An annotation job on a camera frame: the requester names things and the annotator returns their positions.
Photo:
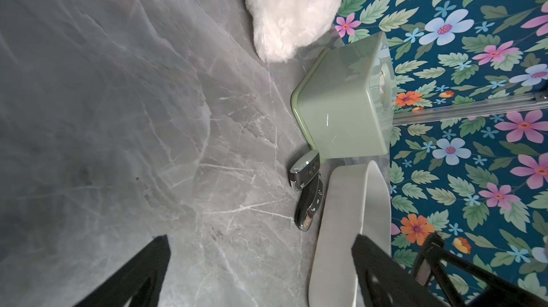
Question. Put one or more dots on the green tissue box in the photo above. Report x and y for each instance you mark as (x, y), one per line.
(344, 104)

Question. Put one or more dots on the white teddy bear blue shirt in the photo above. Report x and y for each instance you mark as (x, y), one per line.
(281, 27)

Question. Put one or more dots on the black chrome button key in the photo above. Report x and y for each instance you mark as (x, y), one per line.
(304, 170)

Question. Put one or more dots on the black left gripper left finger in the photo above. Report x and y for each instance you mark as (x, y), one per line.
(136, 283)

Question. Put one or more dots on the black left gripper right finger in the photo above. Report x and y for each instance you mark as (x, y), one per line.
(384, 283)

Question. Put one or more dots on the white storage box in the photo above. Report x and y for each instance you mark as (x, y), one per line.
(357, 203)

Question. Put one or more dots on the black slim Porsche key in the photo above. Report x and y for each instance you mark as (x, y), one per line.
(309, 203)

